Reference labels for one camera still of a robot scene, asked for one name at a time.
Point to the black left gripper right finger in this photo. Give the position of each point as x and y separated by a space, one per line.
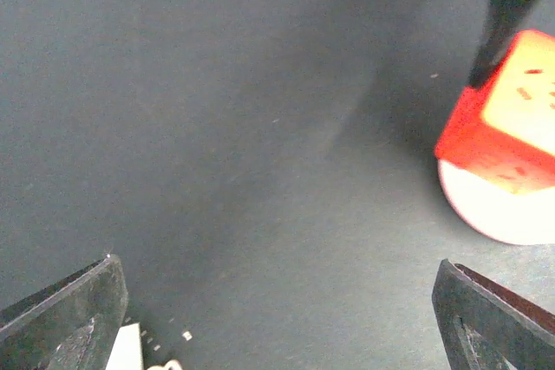
484 325

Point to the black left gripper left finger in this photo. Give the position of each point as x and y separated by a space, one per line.
71 324

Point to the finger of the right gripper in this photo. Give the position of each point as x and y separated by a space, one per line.
503 18

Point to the pink round power strip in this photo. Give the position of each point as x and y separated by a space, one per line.
500 215

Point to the red plug adapter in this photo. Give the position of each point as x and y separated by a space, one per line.
503 131

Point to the pink plug adapter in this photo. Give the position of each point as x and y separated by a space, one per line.
135 348

